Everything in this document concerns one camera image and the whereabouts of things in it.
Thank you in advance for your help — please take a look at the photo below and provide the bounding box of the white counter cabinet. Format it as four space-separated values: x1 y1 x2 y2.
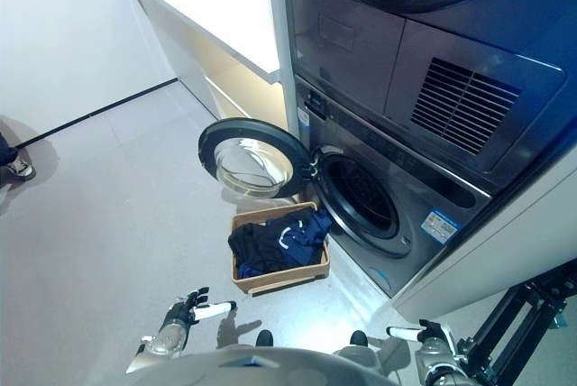
121 0 290 122

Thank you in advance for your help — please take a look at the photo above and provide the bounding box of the silver robot torso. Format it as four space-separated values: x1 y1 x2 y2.
124 345 407 386

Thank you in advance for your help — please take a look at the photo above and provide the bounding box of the white vertical pillar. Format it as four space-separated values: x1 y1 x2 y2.
264 0 302 135

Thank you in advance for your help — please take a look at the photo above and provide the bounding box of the wicker laundry basket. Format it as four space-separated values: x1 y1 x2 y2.
230 201 332 296

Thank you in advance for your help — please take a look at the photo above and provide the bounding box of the silver right robot leg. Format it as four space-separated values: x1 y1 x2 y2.
332 329 384 372

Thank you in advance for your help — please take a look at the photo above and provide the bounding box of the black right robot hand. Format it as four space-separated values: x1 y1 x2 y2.
386 318 457 352

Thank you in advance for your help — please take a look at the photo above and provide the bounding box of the black metal stand frame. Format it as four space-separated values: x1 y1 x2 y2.
459 263 577 386

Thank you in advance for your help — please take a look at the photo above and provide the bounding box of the navy garment with white print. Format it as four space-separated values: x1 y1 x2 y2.
265 209 334 266

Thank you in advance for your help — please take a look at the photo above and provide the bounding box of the person's sneaker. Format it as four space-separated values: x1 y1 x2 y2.
5 158 37 182

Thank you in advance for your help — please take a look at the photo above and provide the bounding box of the white cabinet side panel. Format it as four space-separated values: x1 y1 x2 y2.
391 169 577 320

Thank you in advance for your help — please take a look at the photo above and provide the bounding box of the bright blue garment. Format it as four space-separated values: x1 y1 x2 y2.
236 262 263 280

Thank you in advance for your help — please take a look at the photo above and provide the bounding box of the grey washing machine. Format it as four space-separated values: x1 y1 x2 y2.
295 74 493 299

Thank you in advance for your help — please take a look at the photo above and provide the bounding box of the grey dryer with vent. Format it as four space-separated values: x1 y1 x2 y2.
281 0 577 185

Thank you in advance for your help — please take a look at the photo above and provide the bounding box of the round washing machine door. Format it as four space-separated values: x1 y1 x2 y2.
197 118 317 201

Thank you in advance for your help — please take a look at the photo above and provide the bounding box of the person's dark trouser leg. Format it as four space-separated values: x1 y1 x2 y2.
0 131 21 169

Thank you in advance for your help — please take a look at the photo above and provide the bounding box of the black garment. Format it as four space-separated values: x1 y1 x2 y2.
227 221 292 275

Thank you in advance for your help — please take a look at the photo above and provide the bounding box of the blue energy label sticker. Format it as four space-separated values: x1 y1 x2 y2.
423 207 462 240

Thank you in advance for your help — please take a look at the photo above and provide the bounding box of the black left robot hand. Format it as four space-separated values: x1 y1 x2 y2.
167 286 238 327

